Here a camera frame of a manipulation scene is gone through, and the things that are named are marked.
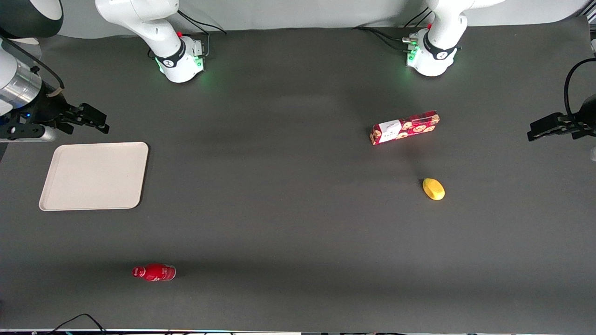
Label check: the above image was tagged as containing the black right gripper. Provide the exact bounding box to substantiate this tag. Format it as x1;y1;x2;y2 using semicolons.
19;84;110;135

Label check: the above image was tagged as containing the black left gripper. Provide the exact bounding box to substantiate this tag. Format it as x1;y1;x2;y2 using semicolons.
527;94;596;141

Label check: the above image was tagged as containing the red coke bottle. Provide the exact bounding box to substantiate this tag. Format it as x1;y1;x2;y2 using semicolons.
132;263;176;282

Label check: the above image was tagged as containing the beige plastic tray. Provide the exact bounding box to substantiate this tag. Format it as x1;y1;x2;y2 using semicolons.
39;142;149;211

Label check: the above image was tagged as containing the yellow lemon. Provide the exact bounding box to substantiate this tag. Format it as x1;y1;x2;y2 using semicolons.
422;178;446;201

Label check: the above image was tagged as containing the red plaid cookie box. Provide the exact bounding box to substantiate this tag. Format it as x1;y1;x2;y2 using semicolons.
370;110;440;146

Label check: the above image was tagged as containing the black looped gripper cable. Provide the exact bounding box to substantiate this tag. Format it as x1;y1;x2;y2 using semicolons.
564;58;596;122

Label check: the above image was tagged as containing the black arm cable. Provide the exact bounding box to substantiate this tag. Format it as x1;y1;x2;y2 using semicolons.
0;28;64;98

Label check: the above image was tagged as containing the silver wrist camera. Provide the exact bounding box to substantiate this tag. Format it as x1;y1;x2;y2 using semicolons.
0;125;57;142

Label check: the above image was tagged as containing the black base cable bundle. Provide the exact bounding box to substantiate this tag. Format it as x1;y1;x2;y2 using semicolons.
177;10;227;59
352;7;430;53

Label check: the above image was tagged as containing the thin black table-edge cable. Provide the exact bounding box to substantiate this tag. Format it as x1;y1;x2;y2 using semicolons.
47;313;108;335

